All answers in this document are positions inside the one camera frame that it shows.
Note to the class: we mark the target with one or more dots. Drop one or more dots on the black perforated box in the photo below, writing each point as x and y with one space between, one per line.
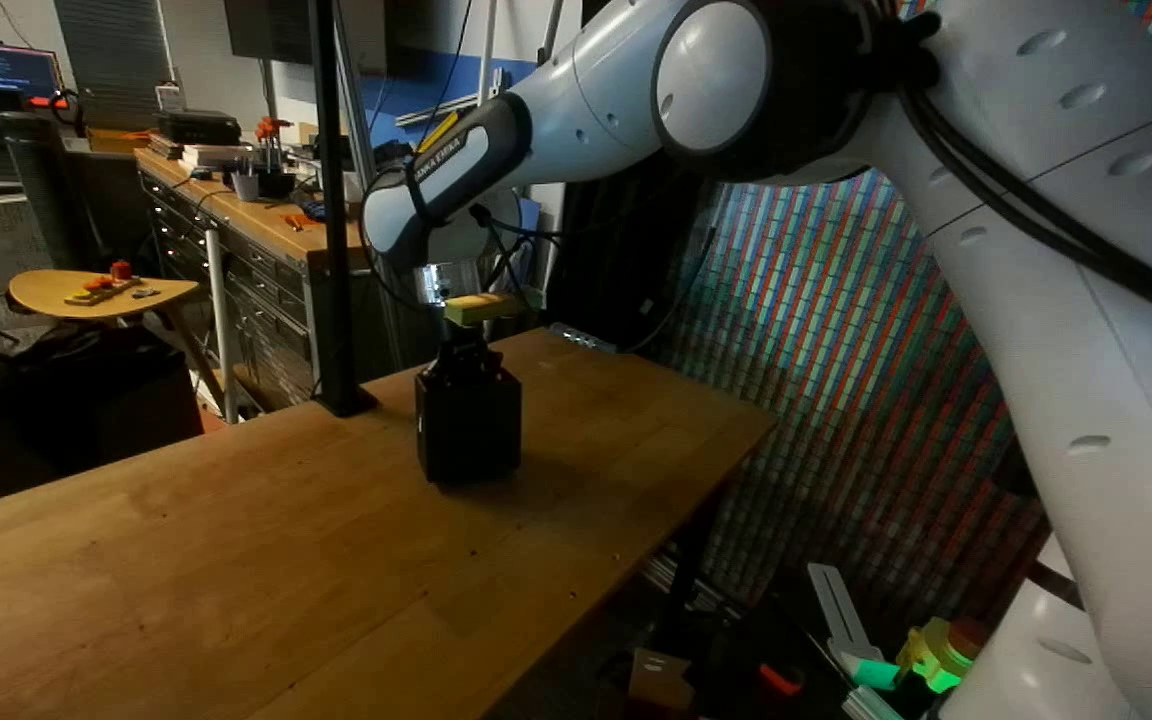
467 422

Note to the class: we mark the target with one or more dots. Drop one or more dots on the black storage crate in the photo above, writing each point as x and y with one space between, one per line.
91 393

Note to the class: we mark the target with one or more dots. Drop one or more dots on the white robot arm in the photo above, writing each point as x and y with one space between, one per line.
1012 141

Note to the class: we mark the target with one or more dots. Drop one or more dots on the black vertical post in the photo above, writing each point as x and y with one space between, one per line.
337 388

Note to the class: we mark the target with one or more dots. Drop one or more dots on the round wooden stool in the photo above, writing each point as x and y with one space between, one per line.
68 292

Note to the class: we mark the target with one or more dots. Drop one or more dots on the wooden workbench with drawers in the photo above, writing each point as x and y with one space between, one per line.
262 273

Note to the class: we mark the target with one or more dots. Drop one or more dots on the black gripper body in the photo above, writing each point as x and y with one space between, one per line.
467 320

